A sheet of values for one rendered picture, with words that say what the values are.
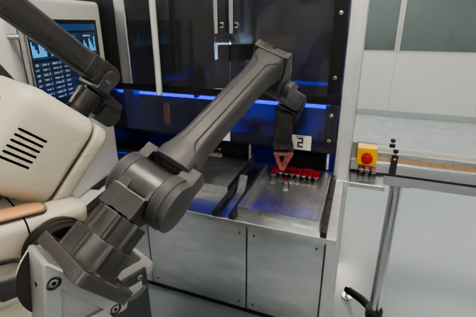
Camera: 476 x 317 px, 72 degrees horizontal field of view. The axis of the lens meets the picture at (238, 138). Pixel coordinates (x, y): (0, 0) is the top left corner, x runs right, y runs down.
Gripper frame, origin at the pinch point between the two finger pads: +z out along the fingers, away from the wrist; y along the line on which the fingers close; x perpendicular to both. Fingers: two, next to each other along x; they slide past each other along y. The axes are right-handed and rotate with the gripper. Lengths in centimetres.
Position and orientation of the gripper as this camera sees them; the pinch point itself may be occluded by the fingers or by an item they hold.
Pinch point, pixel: (281, 165)
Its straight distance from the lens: 119.9
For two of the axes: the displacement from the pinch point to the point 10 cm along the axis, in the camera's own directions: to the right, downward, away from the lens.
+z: -0.2, 9.5, 3.1
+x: -10.0, -0.5, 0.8
